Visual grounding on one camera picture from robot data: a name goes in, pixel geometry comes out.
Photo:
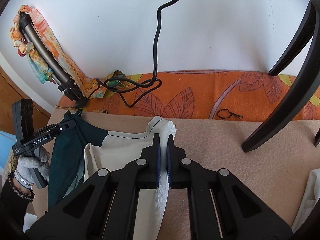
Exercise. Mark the left gloved hand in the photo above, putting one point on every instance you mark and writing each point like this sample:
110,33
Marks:
33,170

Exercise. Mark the light blue chair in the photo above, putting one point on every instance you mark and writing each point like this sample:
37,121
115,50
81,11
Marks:
7,140

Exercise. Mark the teal and cream printed t-shirt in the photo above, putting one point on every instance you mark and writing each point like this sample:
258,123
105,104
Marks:
79,152

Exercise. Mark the colourful floral scarf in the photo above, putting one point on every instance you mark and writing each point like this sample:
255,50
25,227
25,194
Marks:
88,86

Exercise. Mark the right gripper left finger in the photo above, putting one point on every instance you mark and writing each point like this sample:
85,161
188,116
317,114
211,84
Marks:
105,205

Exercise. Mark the wooden door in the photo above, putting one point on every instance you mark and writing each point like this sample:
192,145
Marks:
9,94

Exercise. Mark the folded silver tripod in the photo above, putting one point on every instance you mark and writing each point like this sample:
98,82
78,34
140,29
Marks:
64,81

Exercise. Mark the orange floral bed sheet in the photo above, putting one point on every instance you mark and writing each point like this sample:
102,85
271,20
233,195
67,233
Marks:
204,94

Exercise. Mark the white folded shirt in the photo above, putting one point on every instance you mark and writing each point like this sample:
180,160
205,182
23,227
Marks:
309,200

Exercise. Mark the peach blanket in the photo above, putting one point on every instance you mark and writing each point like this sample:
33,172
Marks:
276,172

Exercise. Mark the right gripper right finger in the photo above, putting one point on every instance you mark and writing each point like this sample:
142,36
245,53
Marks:
220,205

